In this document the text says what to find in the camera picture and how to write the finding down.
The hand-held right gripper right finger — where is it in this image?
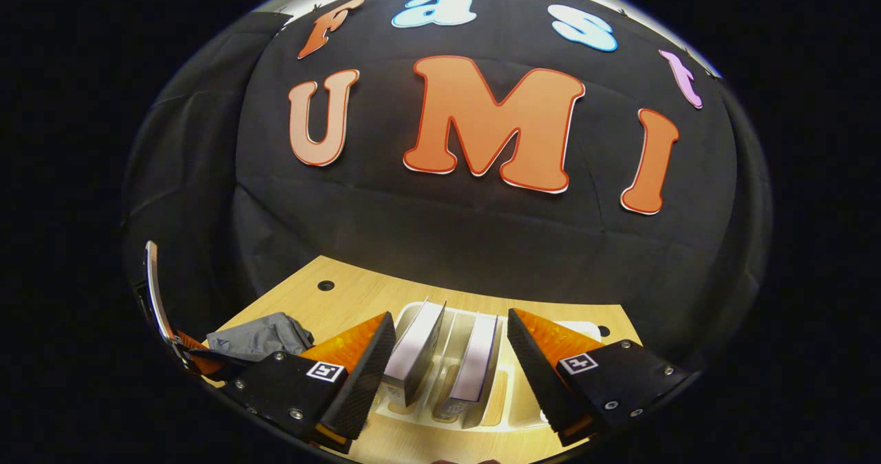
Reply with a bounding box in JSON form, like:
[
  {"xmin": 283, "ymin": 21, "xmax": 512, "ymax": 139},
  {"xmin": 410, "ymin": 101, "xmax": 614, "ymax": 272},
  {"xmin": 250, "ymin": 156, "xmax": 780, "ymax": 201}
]
[{"xmin": 508, "ymin": 307, "xmax": 692, "ymax": 447}]

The grey schoolbag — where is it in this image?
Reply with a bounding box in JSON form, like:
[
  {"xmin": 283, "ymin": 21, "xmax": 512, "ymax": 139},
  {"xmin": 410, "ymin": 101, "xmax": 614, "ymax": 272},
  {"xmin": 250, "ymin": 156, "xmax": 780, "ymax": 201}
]
[{"xmin": 206, "ymin": 311, "xmax": 315, "ymax": 363}]

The white bookshelf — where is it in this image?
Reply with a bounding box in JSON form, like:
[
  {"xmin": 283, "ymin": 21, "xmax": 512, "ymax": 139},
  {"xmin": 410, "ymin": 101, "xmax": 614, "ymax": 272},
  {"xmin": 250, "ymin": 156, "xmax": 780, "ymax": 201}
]
[{"xmin": 375, "ymin": 301, "xmax": 601, "ymax": 432}]

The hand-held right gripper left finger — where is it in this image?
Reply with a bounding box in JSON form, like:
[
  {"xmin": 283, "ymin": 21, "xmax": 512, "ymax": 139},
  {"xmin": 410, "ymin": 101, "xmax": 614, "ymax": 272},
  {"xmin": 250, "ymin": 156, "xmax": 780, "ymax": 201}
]
[{"xmin": 222, "ymin": 311, "xmax": 400, "ymax": 455}]

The grey portrait cover book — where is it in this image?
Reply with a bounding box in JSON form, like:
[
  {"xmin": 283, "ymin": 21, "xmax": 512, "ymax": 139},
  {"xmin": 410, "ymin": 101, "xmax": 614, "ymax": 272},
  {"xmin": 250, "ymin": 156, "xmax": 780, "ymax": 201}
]
[{"xmin": 381, "ymin": 299, "xmax": 447, "ymax": 408}]

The blue cover book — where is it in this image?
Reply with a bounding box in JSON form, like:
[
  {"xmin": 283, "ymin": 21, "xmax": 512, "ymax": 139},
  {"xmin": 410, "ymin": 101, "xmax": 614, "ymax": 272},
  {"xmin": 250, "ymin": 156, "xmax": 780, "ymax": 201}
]
[{"xmin": 432, "ymin": 313, "xmax": 500, "ymax": 423}]

